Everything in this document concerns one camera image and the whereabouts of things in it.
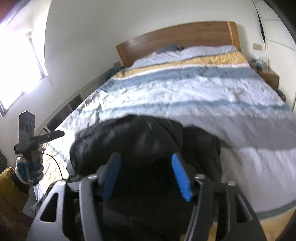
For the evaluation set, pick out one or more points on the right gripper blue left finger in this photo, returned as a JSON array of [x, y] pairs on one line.
[[94, 190]]

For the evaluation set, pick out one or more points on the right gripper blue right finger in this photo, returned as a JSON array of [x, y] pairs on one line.
[[197, 189]]

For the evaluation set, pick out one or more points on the black puffer jacket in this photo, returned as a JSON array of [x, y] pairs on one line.
[[146, 203]]

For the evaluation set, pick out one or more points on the yellow sleeve forearm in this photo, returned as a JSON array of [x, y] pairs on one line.
[[14, 196]]

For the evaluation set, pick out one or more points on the left hand in blue glove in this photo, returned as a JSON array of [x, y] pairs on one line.
[[26, 174]]

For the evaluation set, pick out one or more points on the white low shelf unit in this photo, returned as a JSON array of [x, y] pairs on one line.
[[66, 108]]

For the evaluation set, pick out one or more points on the bright window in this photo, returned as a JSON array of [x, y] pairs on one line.
[[21, 68]]

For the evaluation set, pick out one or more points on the striped blue yellow duvet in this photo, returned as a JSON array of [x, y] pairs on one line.
[[213, 88]]

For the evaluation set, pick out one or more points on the blue grey pillow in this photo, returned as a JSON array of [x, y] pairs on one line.
[[169, 48]]

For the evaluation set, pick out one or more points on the wooden nightstand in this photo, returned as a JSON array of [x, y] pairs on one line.
[[270, 77]]

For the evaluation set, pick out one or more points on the wooden headboard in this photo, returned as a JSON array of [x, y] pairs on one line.
[[216, 33]]

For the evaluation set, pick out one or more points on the white wardrobe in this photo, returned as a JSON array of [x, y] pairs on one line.
[[280, 50]]

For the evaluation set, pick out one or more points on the beige wall switch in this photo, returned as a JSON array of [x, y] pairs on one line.
[[257, 47]]

